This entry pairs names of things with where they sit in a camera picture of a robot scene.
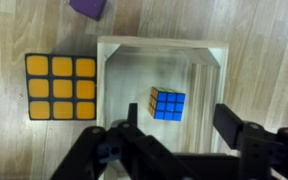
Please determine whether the medium black Rubik's cube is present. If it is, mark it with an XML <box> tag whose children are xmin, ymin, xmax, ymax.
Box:
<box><xmin>24</xmin><ymin>52</ymin><xmax>98</xmax><ymax>121</ymax></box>

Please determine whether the purple cube block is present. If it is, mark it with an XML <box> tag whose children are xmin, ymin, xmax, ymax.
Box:
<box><xmin>68</xmin><ymin>0</ymin><xmax>108</xmax><ymax>22</ymax></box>

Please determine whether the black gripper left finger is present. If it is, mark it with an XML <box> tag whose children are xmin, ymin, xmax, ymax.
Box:
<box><xmin>127</xmin><ymin>102</ymin><xmax>139</xmax><ymax>128</ymax></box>

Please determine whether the light wooden crate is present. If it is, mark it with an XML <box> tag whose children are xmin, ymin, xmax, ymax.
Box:
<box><xmin>96</xmin><ymin>35</ymin><xmax>230</xmax><ymax>180</ymax></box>

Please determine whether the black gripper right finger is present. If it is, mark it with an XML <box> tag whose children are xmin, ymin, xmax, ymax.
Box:
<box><xmin>212</xmin><ymin>103</ymin><xmax>246</xmax><ymax>150</ymax></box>

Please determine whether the small Rubik's cube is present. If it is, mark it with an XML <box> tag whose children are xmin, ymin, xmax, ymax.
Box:
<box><xmin>147</xmin><ymin>86</ymin><xmax>187</xmax><ymax>122</ymax></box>

